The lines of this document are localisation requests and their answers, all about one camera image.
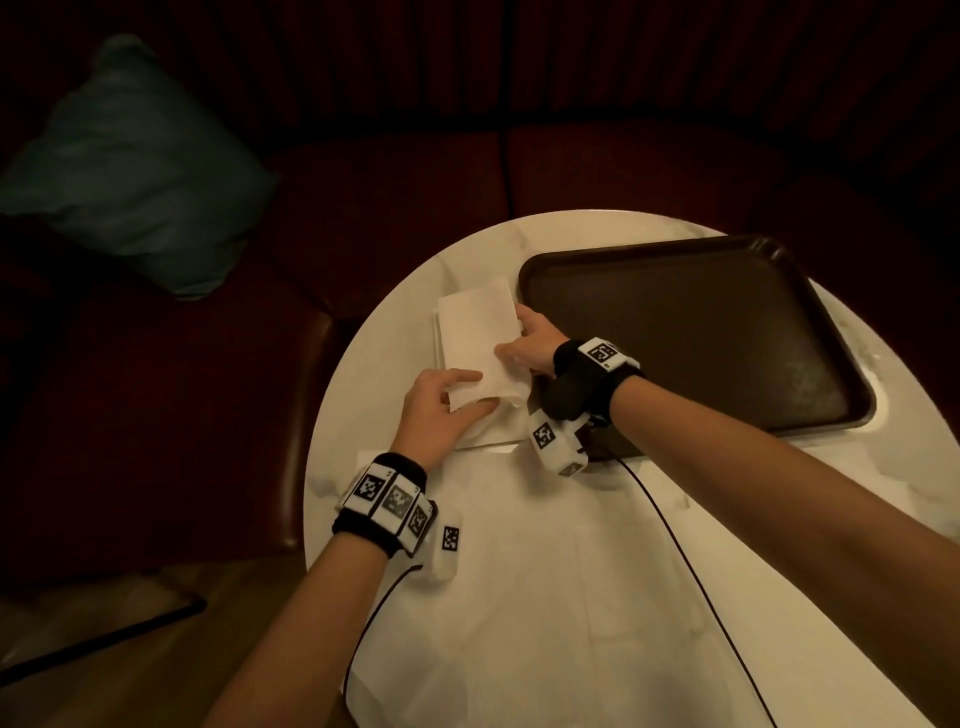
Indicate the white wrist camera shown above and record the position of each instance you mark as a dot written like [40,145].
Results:
[448,544]
[555,442]

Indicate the large white paper sheet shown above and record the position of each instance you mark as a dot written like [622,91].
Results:
[585,600]

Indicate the person's right thumb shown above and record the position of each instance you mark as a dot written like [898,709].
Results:
[510,352]

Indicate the black right wristband with markers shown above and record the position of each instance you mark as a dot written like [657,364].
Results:
[581,382]

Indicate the black left wristband with markers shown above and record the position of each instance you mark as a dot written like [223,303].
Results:
[379,499]

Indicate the person's left forearm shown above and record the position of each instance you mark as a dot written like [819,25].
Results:
[300,637]

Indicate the teal cushion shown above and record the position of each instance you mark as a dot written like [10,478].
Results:
[142,169]

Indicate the person's right hand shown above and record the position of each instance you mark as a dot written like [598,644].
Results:
[536,349]

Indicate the dark red sofa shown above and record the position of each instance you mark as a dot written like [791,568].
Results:
[300,225]

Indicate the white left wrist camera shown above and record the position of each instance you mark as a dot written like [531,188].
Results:
[448,544]

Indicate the flat white napkin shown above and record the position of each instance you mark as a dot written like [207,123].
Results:
[491,427]

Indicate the dark brown plastic tray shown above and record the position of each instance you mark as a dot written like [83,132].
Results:
[705,330]

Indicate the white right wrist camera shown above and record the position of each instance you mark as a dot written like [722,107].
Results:
[555,442]

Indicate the person's left hand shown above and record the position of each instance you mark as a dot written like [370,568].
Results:
[424,420]

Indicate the white napkin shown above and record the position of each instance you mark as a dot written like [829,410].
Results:
[491,427]
[480,337]

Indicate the person's left thumb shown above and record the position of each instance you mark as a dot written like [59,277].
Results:
[476,412]

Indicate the black wristband with markers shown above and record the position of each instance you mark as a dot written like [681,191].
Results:
[581,382]
[379,499]

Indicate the person's right forearm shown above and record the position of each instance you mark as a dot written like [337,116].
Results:
[787,510]

